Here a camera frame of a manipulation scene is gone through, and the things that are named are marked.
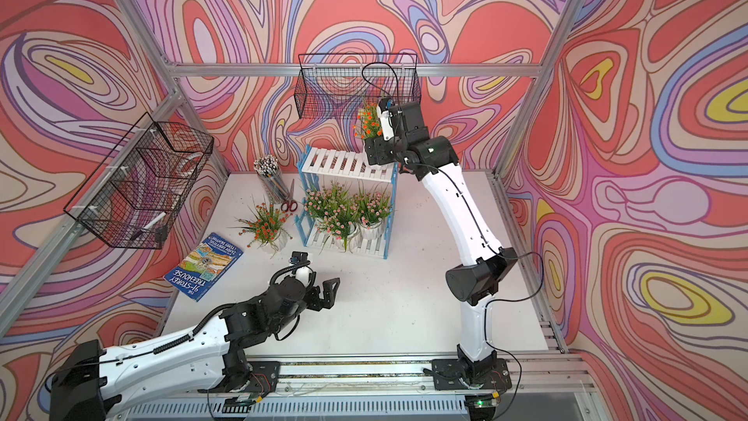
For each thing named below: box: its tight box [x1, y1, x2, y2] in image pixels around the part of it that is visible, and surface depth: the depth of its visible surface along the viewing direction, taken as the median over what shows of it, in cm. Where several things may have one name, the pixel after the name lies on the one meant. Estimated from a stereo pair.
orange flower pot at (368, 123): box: [352, 103, 383, 141], surface depth 69 cm
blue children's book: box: [162, 231, 244, 303], surface depth 93 cm
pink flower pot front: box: [303, 180, 357, 242], surface depth 90 cm
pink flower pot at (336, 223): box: [308, 183, 361, 255], surface depth 90 cm
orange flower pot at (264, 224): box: [226, 193, 294, 260], surface depth 90 cm
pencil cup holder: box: [253, 153, 291, 205], surface depth 101 cm
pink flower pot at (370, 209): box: [349, 181, 394, 240], surface depth 91 cm
